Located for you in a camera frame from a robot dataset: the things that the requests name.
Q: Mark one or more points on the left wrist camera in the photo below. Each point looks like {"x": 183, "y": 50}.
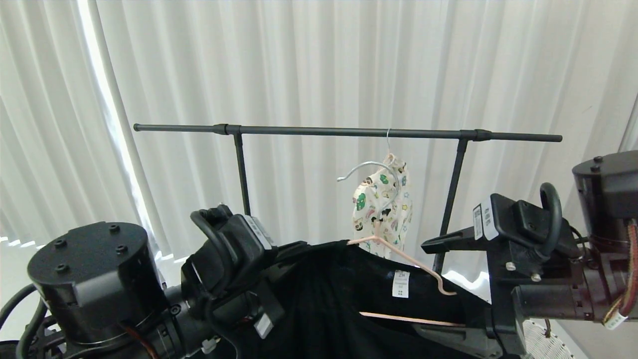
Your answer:
{"x": 239, "y": 249}

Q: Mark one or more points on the black clothes rack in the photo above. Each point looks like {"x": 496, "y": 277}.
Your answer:
{"x": 349, "y": 131}

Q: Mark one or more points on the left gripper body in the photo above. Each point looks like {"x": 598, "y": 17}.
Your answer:
{"x": 249, "y": 314}

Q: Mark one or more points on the white curtain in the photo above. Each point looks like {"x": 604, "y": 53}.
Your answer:
{"x": 299, "y": 60}

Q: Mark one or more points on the cream printed garment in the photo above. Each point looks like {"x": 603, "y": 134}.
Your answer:
{"x": 384, "y": 214}

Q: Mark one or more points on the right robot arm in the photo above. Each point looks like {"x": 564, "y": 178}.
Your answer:
{"x": 608, "y": 199}

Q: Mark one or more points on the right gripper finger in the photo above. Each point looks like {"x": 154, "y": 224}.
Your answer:
{"x": 463, "y": 336}
{"x": 453, "y": 242}

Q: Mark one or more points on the pink clothes hanger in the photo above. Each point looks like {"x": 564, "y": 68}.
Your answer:
{"x": 388, "y": 142}
{"x": 418, "y": 262}

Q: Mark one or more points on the black garment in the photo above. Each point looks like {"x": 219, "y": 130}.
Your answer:
{"x": 329, "y": 299}

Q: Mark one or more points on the white laundry basket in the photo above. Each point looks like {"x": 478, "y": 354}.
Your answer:
{"x": 543, "y": 344}

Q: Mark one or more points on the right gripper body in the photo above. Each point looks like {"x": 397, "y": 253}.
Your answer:
{"x": 548, "y": 301}

